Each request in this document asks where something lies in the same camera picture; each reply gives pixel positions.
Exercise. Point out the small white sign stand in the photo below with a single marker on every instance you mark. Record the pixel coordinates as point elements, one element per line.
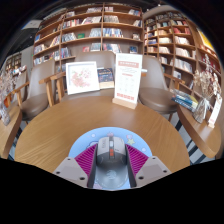
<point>215,111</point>

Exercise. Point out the grey computer mouse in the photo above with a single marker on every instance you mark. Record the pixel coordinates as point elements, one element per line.
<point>111,160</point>

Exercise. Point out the white hanging ceiling panel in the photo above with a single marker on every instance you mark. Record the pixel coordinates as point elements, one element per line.
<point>31,24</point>

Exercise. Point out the wooden bookshelf with yellow poster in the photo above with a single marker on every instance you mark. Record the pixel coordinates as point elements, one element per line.
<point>180,46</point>

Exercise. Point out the round light blue mouse pad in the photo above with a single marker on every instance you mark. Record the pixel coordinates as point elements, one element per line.
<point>83,140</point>

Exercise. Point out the stack of lying books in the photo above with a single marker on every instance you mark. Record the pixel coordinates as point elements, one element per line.
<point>185,100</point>

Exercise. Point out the white framed flower picture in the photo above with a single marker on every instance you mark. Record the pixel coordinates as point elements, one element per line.
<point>82,78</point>

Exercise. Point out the dark blue standing book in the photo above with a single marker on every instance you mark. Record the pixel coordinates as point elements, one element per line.
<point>105,78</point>

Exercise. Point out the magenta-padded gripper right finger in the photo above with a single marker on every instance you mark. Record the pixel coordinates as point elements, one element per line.
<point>138,161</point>

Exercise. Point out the brown upholstered wooden armchair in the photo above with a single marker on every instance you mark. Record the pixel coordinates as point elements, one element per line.
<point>90,56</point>
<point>33,103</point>
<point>156,96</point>

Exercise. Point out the white sign with wooden base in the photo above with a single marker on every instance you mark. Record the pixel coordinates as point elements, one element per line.
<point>127,80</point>

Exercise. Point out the glass vase with pale flowers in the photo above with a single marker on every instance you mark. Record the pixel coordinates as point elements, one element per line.
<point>200,113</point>

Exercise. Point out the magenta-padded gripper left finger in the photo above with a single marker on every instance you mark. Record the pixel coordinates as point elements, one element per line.
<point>85,161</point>

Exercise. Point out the distant wooden bookshelf unit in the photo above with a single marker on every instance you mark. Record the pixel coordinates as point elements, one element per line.
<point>13,61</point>

